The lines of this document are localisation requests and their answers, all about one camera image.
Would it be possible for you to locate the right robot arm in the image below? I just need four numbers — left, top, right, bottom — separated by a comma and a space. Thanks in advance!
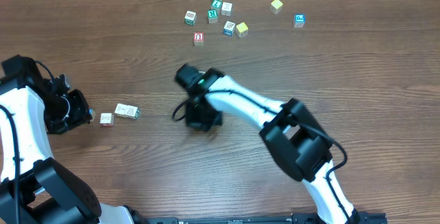
175, 64, 360, 223

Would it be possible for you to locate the blue number five block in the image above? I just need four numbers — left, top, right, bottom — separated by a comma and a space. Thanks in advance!
89, 109, 96, 122

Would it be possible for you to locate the white zigzag picture block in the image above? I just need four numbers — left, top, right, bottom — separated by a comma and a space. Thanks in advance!
124, 105, 140, 120

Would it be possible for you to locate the blue letter P block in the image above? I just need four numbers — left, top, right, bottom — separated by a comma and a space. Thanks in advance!
294, 14, 306, 28

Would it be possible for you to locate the red letter U block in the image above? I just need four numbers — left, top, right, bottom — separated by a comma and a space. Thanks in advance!
193, 32, 204, 46

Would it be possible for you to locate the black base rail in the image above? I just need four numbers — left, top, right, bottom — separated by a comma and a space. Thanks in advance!
124, 205, 388, 224

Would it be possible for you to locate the teal letter L block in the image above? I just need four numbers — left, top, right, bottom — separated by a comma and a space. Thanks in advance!
210, 0, 222, 12

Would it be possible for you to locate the green letter B block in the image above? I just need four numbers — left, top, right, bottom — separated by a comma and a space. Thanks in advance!
184, 10, 197, 26

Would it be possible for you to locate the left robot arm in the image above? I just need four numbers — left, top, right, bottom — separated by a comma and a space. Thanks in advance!
1, 55, 145, 224

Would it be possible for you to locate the white patterned wooden block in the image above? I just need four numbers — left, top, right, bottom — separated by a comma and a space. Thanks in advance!
221, 2, 232, 16

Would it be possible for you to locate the teal letter R block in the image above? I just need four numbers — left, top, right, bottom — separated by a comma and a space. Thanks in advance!
207, 10, 218, 24

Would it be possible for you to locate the far yellow wooden block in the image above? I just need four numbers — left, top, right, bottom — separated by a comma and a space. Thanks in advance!
270, 0, 283, 14

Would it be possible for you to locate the white blue edged block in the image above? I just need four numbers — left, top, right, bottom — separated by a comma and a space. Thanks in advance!
114, 103, 127, 117

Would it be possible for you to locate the white red edged block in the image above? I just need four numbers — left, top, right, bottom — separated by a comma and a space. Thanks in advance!
100, 113, 115, 126

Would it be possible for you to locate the yellow block near cluster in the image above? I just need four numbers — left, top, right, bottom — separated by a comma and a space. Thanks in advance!
235, 22, 249, 38

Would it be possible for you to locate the blue edged picture block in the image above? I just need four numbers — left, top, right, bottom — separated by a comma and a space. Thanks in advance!
223, 21, 236, 36

